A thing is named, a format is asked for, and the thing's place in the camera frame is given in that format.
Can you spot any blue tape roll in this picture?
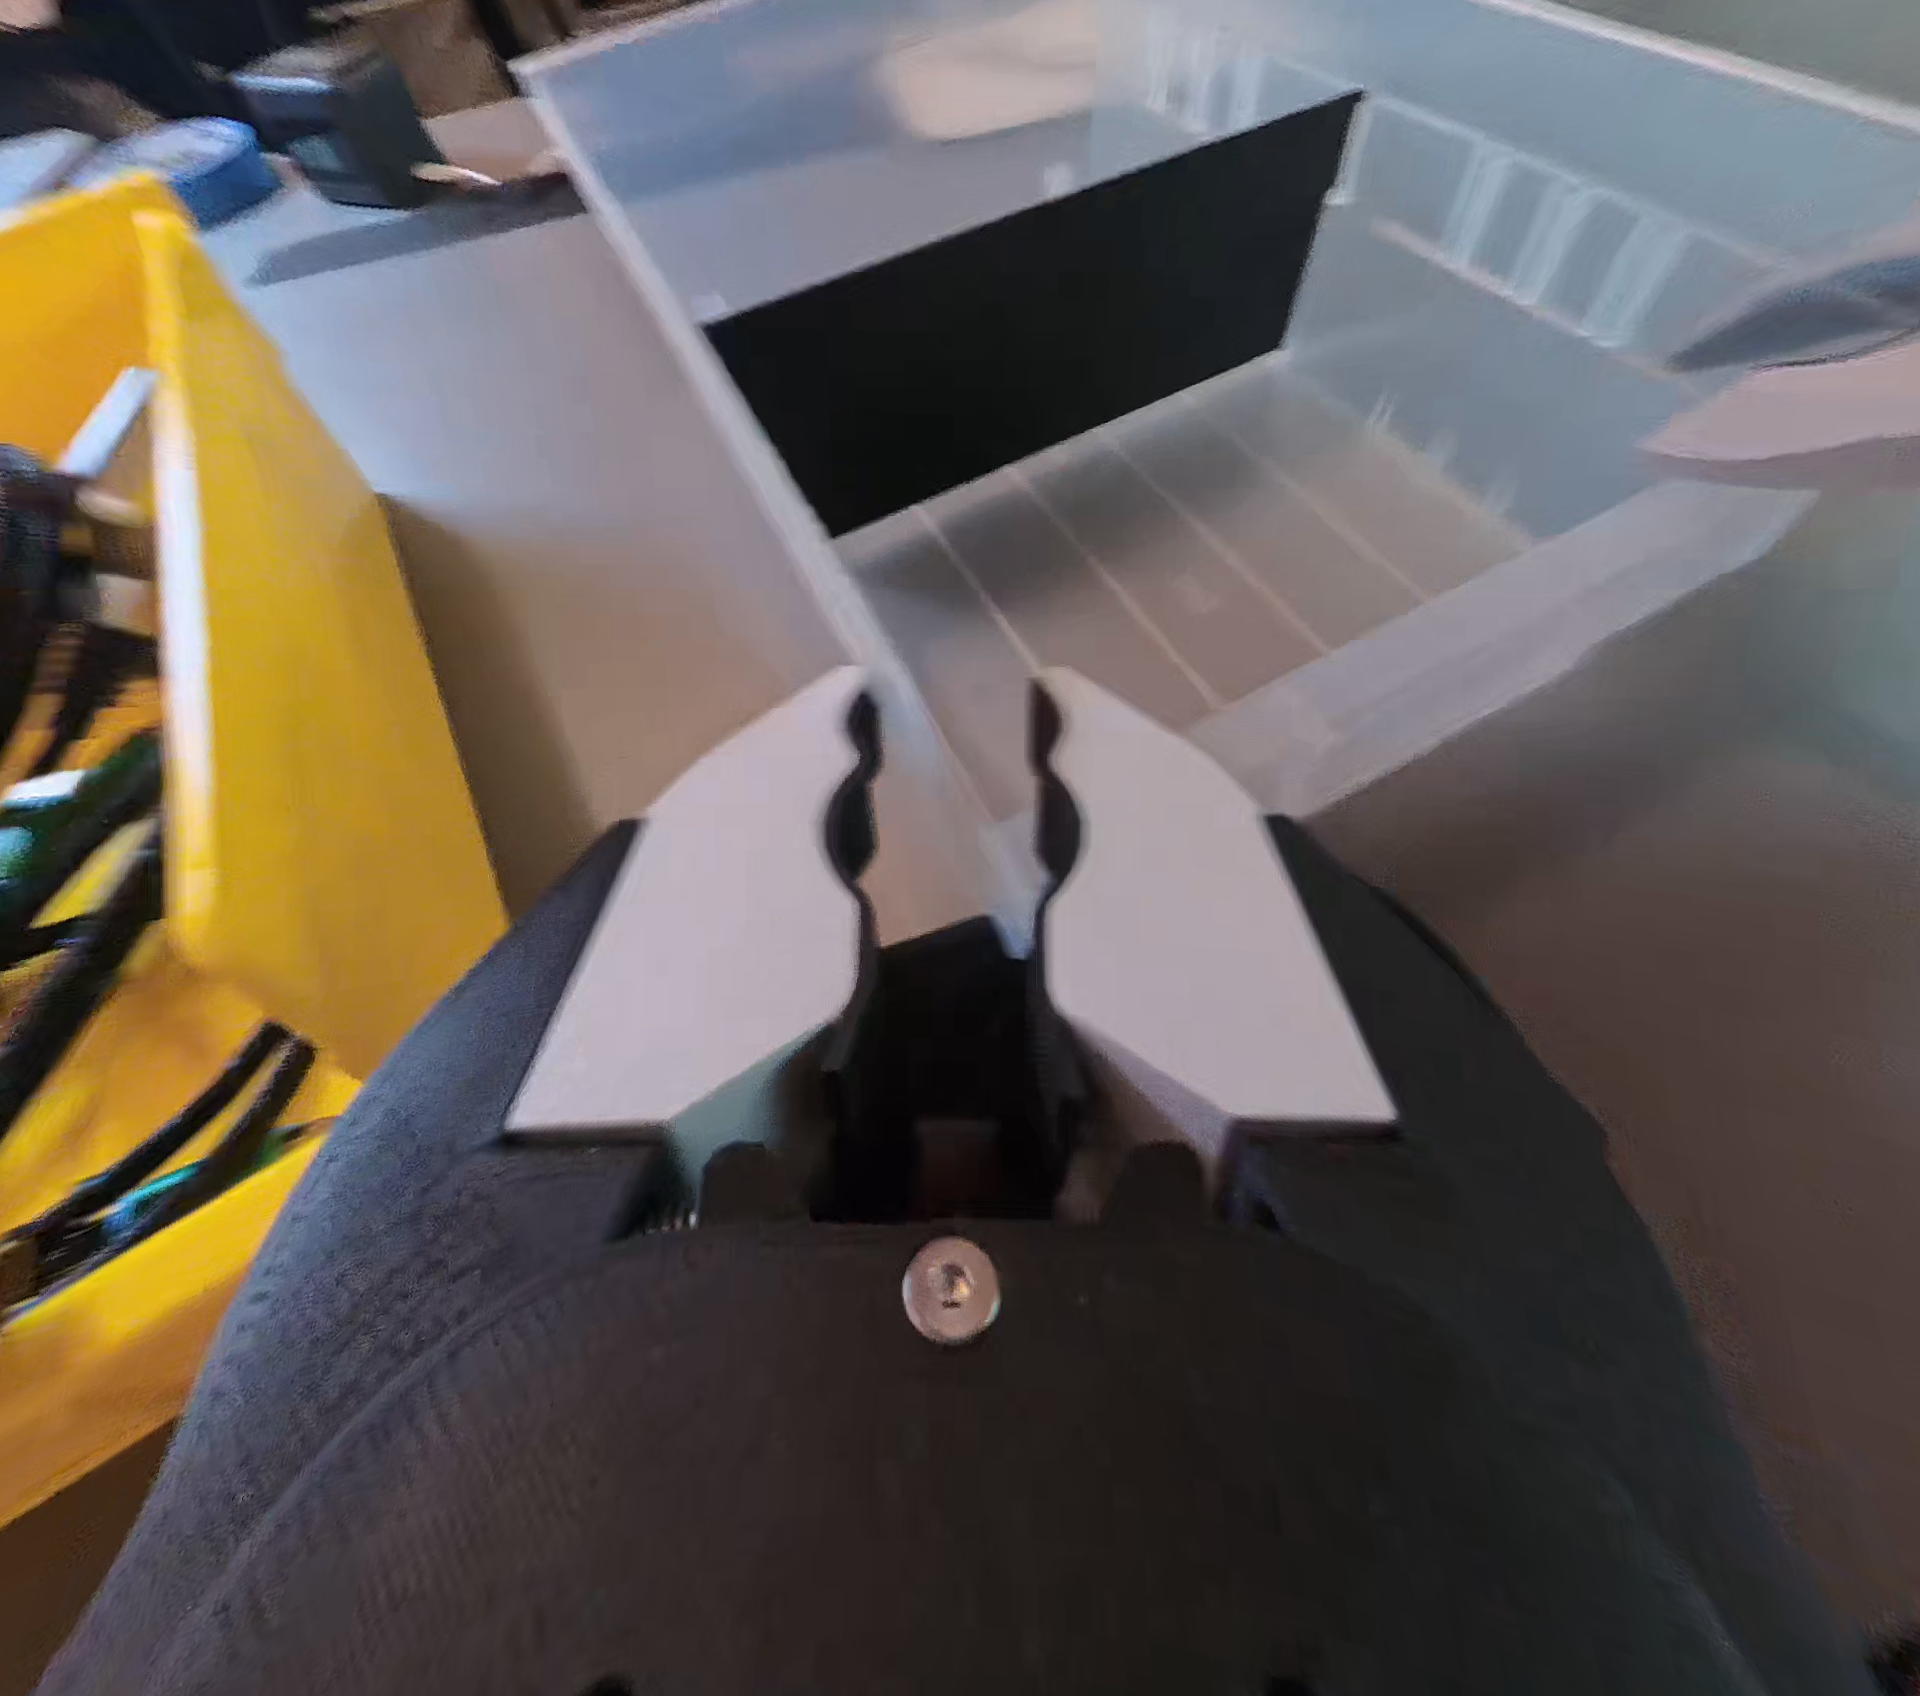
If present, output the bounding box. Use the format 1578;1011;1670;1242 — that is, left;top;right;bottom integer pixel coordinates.
89;117;280;227

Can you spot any black braided HDMI cable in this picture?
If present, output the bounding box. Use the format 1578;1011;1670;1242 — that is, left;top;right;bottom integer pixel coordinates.
0;1021;325;1307
0;436;169;1113

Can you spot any clear plastic bin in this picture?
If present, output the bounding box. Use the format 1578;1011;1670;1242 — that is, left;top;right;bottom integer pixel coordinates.
517;0;1920;963

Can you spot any black bin divider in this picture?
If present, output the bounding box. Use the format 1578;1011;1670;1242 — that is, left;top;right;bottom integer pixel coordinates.
706;91;1368;539

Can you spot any grey desk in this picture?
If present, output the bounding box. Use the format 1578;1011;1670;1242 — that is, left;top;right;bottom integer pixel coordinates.
0;99;1920;1696

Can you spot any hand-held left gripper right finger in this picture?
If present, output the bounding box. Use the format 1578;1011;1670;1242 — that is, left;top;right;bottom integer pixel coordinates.
1028;666;1399;1140

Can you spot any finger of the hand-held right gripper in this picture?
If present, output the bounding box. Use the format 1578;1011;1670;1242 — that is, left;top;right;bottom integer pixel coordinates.
1642;257;1920;483

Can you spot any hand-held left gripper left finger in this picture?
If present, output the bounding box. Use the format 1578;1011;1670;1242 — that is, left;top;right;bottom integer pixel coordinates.
502;664;888;1147

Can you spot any yellow plastic bin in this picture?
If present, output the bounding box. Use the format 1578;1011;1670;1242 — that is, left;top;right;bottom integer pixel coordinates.
0;172;511;1526

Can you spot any black cube device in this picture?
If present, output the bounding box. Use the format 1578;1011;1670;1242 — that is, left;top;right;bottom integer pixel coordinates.
233;45;445;211

